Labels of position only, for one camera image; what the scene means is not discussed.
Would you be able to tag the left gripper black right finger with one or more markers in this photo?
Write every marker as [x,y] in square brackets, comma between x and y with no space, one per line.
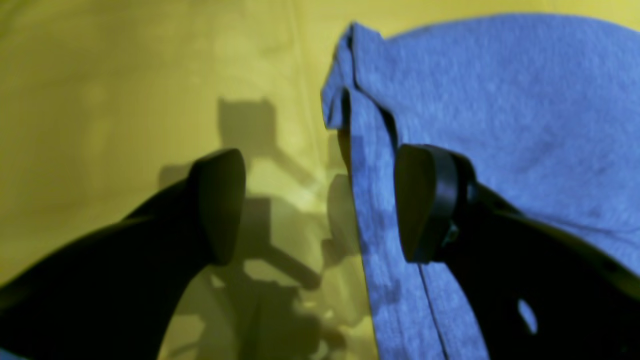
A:
[536,291]

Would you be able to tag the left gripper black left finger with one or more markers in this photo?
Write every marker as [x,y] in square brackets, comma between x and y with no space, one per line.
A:
[110,294]

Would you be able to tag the grey t-shirt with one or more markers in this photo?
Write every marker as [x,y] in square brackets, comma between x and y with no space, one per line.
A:
[547,108]

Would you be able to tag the yellow table cloth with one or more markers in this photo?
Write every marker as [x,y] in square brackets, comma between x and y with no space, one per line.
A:
[105,102]

